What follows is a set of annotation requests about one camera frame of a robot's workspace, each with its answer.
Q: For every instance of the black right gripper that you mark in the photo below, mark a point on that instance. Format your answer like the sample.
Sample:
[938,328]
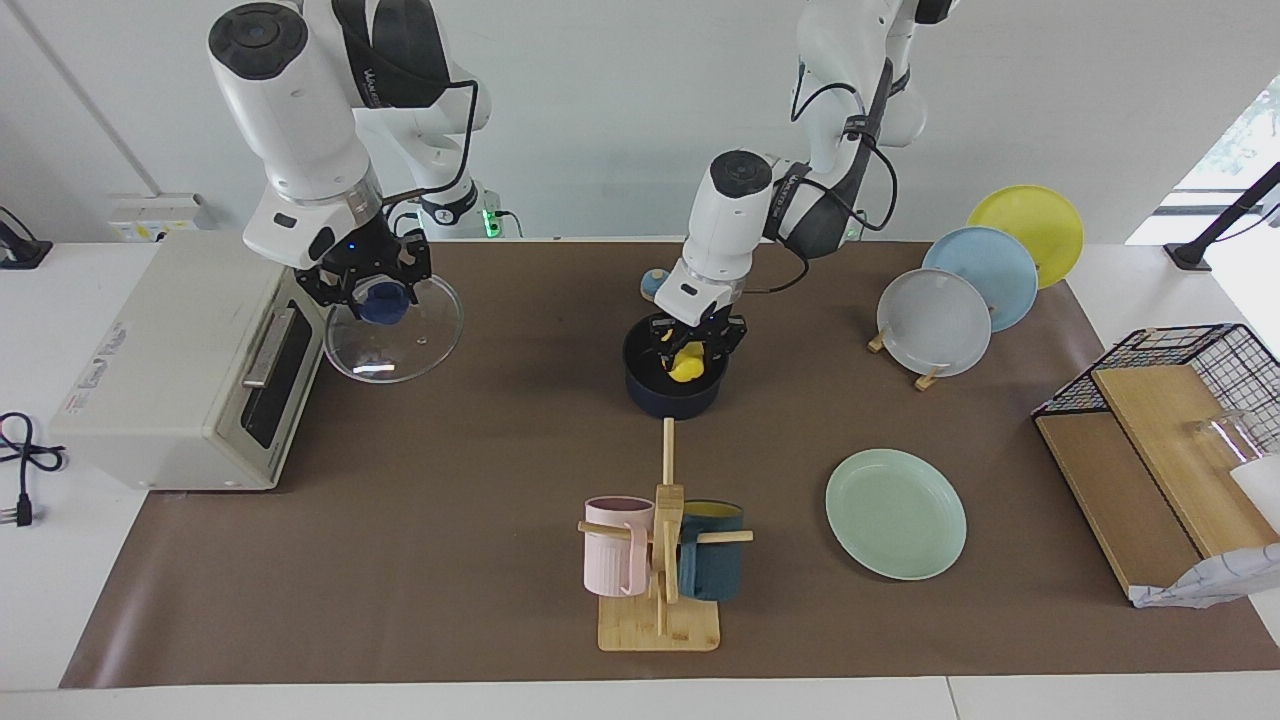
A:
[365,258]

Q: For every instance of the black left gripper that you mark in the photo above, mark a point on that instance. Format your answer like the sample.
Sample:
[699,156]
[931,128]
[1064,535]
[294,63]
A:
[700,328]

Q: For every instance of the yellow potato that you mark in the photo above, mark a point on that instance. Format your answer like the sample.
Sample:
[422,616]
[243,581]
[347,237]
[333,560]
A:
[688,368]

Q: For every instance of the glass lid with blue knob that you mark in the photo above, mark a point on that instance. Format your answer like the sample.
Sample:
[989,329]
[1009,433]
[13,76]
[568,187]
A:
[420,340]

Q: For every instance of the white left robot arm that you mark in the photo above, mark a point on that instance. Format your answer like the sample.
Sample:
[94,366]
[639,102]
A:
[725,220]

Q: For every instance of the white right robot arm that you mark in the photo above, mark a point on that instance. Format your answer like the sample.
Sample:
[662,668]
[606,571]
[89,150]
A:
[300,130]

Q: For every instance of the wooden plate rack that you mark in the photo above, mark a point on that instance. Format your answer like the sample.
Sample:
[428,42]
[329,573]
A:
[928,381]

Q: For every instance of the grey plate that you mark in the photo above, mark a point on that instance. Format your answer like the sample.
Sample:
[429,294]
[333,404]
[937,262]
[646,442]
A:
[930,325]

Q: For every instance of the light green plate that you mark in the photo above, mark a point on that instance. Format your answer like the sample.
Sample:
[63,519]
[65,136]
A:
[895,515]

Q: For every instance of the light blue plate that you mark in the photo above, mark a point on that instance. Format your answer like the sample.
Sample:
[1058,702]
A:
[985,270]

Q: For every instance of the yellow plate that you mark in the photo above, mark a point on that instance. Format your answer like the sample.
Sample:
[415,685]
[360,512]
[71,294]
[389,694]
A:
[1030,225]

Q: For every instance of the dark blue saucepan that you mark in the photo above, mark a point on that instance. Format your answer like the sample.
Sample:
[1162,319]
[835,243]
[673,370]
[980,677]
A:
[660,400]

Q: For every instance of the small round blue wooden object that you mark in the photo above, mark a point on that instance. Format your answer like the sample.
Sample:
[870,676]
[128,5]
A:
[652,290]

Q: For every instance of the dark teal mug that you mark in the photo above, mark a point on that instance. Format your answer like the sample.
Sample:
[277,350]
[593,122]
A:
[715,570]

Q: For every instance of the beige toaster oven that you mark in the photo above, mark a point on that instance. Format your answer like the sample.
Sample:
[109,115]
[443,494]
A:
[170,370]

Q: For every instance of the pink ribbed mug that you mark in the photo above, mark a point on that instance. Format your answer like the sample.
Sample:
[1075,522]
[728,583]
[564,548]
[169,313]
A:
[610,560]

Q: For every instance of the white power strip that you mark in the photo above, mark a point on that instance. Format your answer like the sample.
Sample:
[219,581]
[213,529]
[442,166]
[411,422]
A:
[135,225]

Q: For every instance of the wooden mug tree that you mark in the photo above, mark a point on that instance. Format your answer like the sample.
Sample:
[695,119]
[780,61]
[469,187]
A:
[660,625]

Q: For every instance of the brown table mat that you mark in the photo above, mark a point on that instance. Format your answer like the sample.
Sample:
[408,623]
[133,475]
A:
[450,600]

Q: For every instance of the black table clamp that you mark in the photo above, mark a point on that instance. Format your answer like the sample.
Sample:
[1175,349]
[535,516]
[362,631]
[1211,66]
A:
[20,255]

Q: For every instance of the clear glass cup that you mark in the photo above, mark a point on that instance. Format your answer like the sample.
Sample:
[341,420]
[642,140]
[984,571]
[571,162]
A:
[1225,435]

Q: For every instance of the white checked cloth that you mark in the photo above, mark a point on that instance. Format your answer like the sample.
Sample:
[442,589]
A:
[1220,580]

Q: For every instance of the white translucent container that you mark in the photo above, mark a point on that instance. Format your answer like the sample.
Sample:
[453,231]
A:
[1260,480]

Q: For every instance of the black camera stand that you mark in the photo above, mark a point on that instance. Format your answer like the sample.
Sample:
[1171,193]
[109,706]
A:
[1190,255]

